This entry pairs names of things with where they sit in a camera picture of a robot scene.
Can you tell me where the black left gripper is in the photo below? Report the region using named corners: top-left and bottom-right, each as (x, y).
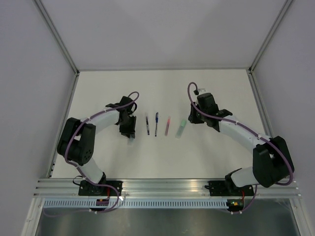
top-left (119, 115), bottom-right (137, 139)

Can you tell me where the blue highlighter pen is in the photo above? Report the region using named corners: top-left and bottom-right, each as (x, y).
top-left (127, 138), bottom-right (134, 146)

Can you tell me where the green highlighter pen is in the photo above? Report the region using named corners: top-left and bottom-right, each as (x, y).
top-left (175, 126), bottom-right (185, 139)

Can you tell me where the pink highlighter pen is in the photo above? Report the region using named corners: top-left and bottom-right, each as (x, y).
top-left (164, 116), bottom-right (171, 136)

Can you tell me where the blue gel pen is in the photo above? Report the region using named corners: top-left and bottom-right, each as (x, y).
top-left (155, 112), bottom-right (158, 137)

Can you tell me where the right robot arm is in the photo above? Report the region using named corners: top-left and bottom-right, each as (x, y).
top-left (189, 89), bottom-right (294, 195)

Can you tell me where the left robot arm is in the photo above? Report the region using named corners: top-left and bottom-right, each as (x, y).
top-left (57, 96), bottom-right (137, 196)

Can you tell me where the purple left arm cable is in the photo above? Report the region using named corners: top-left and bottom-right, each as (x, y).
top-left (65, 91), bottom-right (140, 217)

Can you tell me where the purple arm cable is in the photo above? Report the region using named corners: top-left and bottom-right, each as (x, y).
top-left (65, 91), bottom-right (140, 217)
top-left (188, 82), bottom-right (295, 185)

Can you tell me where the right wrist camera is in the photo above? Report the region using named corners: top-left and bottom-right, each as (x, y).
top-left (193, 88), bottom-right (207, 96)

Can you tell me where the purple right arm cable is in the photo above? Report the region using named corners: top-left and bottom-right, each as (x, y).
top-left (188, 82), bottom-right (295, 185)

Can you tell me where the white slotted cable duct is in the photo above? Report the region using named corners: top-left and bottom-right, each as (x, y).
top-left (44, 198), bottom-right (228, 209)

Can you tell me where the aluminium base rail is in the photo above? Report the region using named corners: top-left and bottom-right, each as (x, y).
top-left (33, 178), bottom-right (302, 199)

